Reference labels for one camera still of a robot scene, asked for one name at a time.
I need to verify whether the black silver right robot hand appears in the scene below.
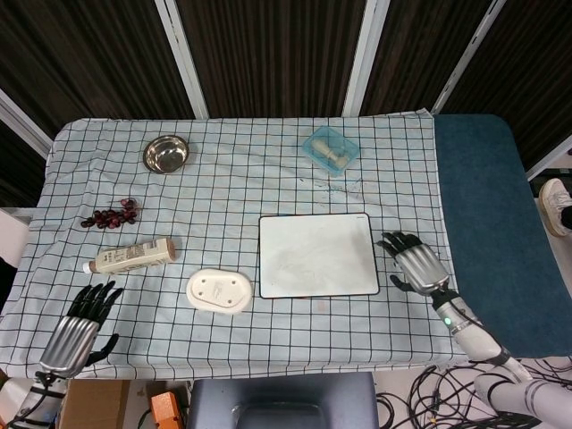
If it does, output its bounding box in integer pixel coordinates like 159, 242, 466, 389
376, 231, 450, 296

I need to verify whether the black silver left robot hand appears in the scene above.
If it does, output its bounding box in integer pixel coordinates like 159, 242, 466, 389
38, 281, 125, 379

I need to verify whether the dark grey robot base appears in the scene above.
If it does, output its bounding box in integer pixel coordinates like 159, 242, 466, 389
185, 371, 381, 429

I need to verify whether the white board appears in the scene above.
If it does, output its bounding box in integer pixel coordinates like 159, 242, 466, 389
257, 213, 381, 299

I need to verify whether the brown cardboard box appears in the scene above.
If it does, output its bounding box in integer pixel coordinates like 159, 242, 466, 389
59, 379, 130, 429

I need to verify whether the teal blue table pad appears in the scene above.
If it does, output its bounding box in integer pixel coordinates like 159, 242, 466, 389
433, 114, 572, 358

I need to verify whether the orange plastic device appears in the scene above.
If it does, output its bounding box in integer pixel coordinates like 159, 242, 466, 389
149, 391, 185, 429

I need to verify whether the bunch of dark red grapes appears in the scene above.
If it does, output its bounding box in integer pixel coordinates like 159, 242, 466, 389
80, 198, 139, 230

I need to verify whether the cream wooden stamp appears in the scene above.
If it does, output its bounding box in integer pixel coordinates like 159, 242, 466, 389
311, 139, 349, 171

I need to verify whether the white sneaker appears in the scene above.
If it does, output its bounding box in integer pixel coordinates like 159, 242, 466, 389
538, 177, 572, 237

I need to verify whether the white oval plastic dish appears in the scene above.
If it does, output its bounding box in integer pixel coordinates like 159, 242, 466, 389
185, 267, 255, 317

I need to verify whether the clear container with blue rim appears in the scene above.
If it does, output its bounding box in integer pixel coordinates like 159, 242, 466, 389
301, 125, 361, 178

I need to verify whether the white black checkered tablecloth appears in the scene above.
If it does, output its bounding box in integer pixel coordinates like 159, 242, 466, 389
0, 109, 470, 381

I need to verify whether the stainless steel bowl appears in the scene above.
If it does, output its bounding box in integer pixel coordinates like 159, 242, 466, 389
142, 136, 190, 173

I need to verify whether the tangle of black cables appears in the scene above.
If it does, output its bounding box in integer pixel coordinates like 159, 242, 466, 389
374, 357, 572, 429

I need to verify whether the white partition frame post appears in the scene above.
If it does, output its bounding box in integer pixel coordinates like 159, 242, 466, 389
342, 0, 391, 118
526, 133, 572, 181
155, 0, 210, 120
0, 88, 54, 156
430, 0, 513, 114

